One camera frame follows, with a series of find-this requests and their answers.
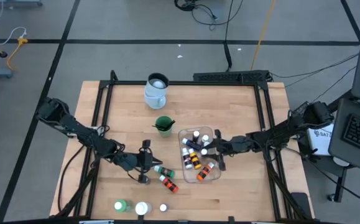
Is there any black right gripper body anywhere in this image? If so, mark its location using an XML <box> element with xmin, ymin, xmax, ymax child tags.
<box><xmin>212</xmin><ymin>129</ymin><xmax>257</xmax><ymax>172</ymax></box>

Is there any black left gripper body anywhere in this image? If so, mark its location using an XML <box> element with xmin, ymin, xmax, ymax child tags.
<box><xmin>114</xmin><ymin>139</ymin><xmax>155</xmax><ymax>184</ymax></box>

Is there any yellow acrylic paint bottle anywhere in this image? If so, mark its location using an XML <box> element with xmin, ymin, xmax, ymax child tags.
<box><xmin>188</xmin><ymin>148</ymin><xmax>203</xmax><ymax>170</ymax></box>

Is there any orange acrylic paint bottle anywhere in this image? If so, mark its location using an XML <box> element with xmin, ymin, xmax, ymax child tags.
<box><xmin>196</xmin><ymin>162</ymin><xmax>215</xmax><ymax>182</ymax></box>

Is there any blue acrylic paint bottle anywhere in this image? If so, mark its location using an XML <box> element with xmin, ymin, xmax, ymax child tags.
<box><xmin>182</xmin><ymin>138</ymin><xmax>203</xmax><ymax>152</ymax></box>

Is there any red acrylic paint bottle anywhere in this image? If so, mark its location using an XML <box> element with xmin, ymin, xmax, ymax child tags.
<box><xmin>159</xmin><ymin>174</ymin><xmax>180</xmax><ymax>194</ymax></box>

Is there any clear plastic bin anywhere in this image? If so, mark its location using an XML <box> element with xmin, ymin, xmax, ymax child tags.
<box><xmin>177</xmin><ymin>126</ymin><xmax>223</xmax><ymax>184</ymax></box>

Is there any large green paint bottle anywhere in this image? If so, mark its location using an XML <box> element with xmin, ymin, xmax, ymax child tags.
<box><xmin>114</xmin><ymin>199</ymin><xmax>134</xmax><ymax>214</ymax></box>

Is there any green plastic cup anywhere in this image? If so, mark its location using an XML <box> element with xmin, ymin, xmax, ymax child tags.
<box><xmin>154</xmin><ymin>115</ymin><xmax>176</xmax><ymax>138</ymax></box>

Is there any black power strip box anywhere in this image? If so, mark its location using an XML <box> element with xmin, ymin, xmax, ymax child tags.
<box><xmin>193</xmin><ymin>70</ymin><xmax>271</xmax><ymax>84</ymax></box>

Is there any black power adapter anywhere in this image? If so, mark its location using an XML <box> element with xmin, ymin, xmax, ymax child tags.
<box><xmin>293</xmin><ymin>101</ymin><xmax>310</xmax><ymax>116</ymax></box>

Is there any white printed box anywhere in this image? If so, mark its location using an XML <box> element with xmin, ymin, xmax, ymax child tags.
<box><xmin>307</xmin><ymin>123</ymin><xmax>335</xmax><ymax>157</ymax></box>

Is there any black flat device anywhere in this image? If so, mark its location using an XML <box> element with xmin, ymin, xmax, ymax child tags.
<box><xmin>290</xmin><ymin>192</ymin><xmax>312</xmax><ymax>219</ymax></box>

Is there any white round object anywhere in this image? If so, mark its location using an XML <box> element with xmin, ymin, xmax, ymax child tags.
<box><xmin>333</xmin><ymin>156</ymin><xmax>351</xmax><ymax>168</ymax></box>

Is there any black desk leg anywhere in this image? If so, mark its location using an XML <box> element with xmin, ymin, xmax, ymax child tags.
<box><xmin>327</xmin><ymin>167</ymin><xmax>350</xmax><ymax>203</ymax></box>

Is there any black hanging cable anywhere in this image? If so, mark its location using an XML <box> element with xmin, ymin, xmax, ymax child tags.
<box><xmin>224</xmin><ymin>0</ymin><xmax>235</xmax><ymax>72</ymax></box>

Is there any yellow hanging cable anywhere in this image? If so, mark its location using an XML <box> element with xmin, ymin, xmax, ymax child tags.
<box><xmin>250</xmin><ymin>0</ymin><xmax>277</xmax><ymax>71</ymax></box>

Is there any black floor cable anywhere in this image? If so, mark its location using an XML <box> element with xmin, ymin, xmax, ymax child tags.
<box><xmin>269</xmin><ymin>52</ymin><xmax>360</xmax><ymax>79</ymax></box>

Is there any black cable bundle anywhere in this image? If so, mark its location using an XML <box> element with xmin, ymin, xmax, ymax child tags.
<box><xmin>173</xmin><ymin>0</ymin><xmax>244</xmax><ymax>31</ymax></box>

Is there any yellow extension cable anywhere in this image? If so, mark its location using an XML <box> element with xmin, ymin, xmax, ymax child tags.
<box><xmin>0</xmin><ymin>32</ymin><xmax>30</xmax><ymax>72</ymax></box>

